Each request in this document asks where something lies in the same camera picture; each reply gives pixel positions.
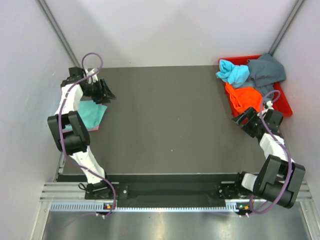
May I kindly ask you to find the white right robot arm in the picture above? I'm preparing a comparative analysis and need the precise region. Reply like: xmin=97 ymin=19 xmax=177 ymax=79
xmin=232 ymin=107 xmax=306 ymax=209

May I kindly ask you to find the red plastic bin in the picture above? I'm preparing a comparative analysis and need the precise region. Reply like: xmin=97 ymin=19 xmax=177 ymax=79
xmin=218 ymin=54 xmax=293 ymax=118

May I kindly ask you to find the orange t shirt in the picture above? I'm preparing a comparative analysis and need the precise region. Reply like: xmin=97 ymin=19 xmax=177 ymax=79
xmin=224 ymin=83 xmax=263 ymax=117

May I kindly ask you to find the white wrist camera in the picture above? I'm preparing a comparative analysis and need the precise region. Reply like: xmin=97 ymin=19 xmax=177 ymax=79
xmin=264 ymin=100 xmax=273 ymax=110
xmin=85 ymin=68 xmax=99 ymax=84

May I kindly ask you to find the grey blue t shirt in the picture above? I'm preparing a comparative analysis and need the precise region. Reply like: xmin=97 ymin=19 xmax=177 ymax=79
xmin=244 ymin=53 xmax=287 ymax=97

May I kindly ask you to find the pink folded t shirt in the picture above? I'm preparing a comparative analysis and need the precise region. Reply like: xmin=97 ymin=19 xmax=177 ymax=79
xmin=62 ymin=124 xmax=100 ymax=132

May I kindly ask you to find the light blue t shirt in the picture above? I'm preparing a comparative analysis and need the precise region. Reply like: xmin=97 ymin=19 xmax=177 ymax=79
xmin=215 ymin=59 xmax=250 ymax=88

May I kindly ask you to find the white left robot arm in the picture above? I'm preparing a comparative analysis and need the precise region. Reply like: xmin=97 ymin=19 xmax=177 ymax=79
xmin=47 ymin=67 xmax=116 ymax=199

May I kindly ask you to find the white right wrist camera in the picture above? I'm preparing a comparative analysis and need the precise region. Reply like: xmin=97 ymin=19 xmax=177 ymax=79
xmin=264 ymin=100 xmax=273 ymax=110

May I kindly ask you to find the grey slotted cable duct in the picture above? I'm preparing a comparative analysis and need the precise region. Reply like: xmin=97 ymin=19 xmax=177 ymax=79
xmin=49 ymin=202 xmax=250 ymax=213

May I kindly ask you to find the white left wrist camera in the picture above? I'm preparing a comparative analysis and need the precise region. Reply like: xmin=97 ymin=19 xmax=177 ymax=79
xmin=85 ymin=68 xmax=99 ymax=84

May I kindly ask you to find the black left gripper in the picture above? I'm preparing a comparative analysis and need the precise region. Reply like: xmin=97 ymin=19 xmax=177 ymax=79
xmin=82 ymin=78 xmax=116 ymax=105

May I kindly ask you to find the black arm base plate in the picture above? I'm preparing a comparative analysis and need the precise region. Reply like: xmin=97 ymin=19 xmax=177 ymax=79
xmin=78 ymin=181 xmax=251 ymax=202

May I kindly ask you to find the aluminium frame rail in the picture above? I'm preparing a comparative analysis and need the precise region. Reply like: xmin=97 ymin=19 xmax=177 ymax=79
xmin=39 ymin=180 xmax=314 ymax=203

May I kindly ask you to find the teal t shirt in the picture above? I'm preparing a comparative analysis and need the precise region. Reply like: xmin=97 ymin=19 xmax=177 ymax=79
xmin=78 ymin=100 xmax=108 ymax=126

